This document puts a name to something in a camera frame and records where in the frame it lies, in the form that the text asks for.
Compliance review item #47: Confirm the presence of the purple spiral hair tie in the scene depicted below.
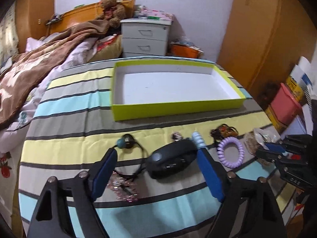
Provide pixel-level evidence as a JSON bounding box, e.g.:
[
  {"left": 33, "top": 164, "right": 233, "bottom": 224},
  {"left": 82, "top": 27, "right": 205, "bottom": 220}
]
[{"left": 217, "top": 136, "right": 245, "bottom": 169}]

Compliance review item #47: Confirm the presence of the light blue spiral hair tie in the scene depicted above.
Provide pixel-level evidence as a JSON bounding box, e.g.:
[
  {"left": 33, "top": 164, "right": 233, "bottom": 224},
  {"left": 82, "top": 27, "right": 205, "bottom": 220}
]
[{"left": 192, "top": 131, "right": 207, "bottom": 150}]

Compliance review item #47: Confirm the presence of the pink beaded hair clip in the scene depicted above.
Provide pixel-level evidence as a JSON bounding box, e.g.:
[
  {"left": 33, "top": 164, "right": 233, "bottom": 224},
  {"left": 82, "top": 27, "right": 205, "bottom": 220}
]
[{"left": 107, "top": 171, "right": 138, "bottom": 202}]

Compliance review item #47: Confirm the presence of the black smart watch band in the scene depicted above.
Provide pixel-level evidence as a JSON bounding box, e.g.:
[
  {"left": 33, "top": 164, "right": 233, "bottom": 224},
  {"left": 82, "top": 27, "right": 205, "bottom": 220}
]
[{"left": 146, "top": 139, "right": 198, "bottom": 179}]

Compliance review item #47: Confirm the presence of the black hair tie teal bead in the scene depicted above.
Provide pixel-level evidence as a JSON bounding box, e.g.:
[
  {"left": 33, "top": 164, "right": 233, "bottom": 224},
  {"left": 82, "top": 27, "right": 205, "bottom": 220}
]
[{"left": 113, "top": 133, "right": 145, "bottom": 182}]

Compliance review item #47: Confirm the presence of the clear pink claw clip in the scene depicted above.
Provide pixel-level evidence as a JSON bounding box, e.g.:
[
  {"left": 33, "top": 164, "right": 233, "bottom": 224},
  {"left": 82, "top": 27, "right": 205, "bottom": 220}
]
[{"left": 243, "top": 128, "right": 279, "bottom": 156}]

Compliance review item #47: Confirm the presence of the pink plastic stool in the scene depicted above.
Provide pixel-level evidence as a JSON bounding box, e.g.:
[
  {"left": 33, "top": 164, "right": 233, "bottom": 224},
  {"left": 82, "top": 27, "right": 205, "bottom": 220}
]
[{"left": 270, "top": 83, "right": 301, "bottom": 125}]

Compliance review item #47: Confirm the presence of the yellow printed tin box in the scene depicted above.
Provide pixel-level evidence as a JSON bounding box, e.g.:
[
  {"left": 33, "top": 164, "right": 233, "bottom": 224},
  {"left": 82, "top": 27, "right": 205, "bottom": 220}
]
[{"left": 285, "top": 76, "right": 305, "bottom": 102}]

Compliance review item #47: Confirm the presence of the striped table cloth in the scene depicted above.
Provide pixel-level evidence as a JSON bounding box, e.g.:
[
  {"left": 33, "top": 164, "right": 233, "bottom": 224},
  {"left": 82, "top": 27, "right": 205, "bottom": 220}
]
[{"left": 18, "top": 57, "right": 298, "bottom": 238}]

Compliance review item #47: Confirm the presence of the wooden wardrobe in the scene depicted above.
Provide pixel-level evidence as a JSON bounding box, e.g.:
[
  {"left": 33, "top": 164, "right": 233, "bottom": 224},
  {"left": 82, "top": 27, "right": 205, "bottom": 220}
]
[{"left": 217, "top": 0, "right": 316, "bottom": 100}]

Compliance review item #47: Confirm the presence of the orange storage box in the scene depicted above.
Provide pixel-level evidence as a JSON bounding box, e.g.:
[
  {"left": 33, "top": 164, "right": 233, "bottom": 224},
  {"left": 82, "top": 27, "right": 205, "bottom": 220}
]
[{"left": 170, "top": 44, "right": 204, "bottom": 59}]

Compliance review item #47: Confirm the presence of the lime green shallow box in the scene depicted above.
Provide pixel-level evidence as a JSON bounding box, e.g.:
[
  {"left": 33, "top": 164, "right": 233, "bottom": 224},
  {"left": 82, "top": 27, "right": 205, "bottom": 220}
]
[{"left": 111, "top": 58, "right": 246, "bottom": 121}]

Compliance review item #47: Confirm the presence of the brown fleece blanket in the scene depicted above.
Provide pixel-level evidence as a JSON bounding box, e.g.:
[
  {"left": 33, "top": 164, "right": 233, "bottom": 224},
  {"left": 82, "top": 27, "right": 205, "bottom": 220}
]
[{"left": 1, "top": 20, "right": 109, "bottom": 129}]

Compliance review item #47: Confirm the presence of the grey bedside drawer cabinet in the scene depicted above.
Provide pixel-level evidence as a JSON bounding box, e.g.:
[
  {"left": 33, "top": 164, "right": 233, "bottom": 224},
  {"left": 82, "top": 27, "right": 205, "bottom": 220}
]
[{"left": 121, "top": 18, "right": 172, "bottom": 58}]

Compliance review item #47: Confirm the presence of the pink floral tissue box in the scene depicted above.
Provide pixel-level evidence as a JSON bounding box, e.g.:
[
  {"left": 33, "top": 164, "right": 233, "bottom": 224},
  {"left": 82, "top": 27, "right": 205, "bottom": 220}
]
[{"left": 140, "top": 7, "right": 174, "bottom": 22}]

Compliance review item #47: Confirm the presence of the patterned window curtain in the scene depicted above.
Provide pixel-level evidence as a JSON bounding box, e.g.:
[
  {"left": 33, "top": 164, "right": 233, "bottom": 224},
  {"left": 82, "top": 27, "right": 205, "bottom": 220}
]
[{"left": 0, "top": 2, "right": 19, "bottom": 66}]

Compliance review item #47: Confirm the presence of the yellow red pillow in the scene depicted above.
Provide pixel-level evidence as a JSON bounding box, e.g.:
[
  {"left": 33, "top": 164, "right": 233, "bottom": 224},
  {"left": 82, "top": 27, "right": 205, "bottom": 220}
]
[{"left": 88, "top": 34, "right": 122, "bottom": 62}]

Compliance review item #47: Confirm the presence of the brown teddy bear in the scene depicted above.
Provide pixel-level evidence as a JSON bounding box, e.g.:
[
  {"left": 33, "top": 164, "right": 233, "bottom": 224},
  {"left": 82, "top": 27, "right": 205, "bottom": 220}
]
[{"left": 95, "top": 0, "right": 126, "bottom": 29}]

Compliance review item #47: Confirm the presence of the wooden bed headboard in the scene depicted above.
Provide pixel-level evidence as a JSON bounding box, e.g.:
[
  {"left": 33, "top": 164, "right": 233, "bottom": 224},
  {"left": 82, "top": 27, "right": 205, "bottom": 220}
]
[{"left": 47, "top": 0, "right": 135, "bottom": 35}]

